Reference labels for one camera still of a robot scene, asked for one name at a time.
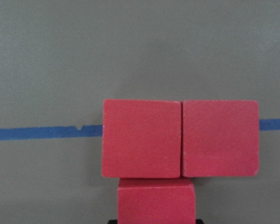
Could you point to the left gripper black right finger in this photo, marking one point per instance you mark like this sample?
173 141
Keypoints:
199 221

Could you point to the red cube block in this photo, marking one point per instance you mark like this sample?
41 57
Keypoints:
220 138
156 201
141 138

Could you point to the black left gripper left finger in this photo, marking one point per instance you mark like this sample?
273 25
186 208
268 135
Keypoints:
113 221

